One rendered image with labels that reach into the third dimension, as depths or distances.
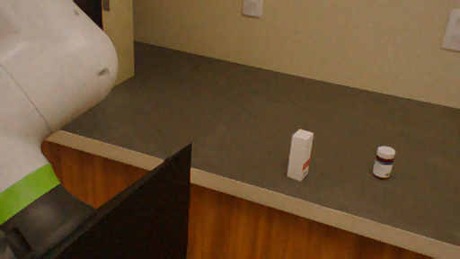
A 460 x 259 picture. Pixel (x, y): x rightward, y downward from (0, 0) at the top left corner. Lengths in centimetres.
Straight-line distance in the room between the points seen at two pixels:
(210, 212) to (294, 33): 75
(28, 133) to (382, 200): 77
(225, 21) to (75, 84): 122
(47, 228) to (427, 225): 77
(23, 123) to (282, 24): 124
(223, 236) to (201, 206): 9
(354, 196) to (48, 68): 74
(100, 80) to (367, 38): 117
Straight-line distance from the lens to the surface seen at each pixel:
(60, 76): 73
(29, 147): 74
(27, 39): 75
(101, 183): 147
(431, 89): 180
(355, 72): 182
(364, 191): 125
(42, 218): 71
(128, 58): 170
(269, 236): 130
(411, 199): 127
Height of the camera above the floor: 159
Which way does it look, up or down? 27 degrees down
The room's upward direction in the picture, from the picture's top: 4 degrees clockwise
